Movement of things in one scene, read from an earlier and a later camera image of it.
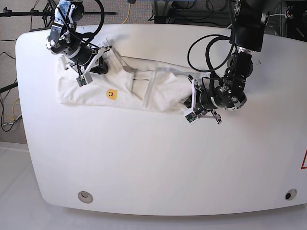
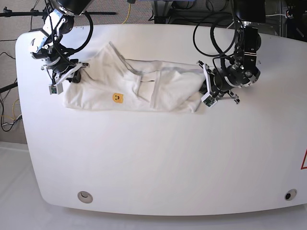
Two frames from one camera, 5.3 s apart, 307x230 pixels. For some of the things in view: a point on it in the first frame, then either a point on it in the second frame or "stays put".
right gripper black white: (86, 68) → (61, 69)
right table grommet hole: (290, 194) stays put
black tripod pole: (7, 13) stays put
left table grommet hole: (85, 197) stays put
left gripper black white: (204, 101) → (216, 82)
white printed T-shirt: (129, 83) stays put
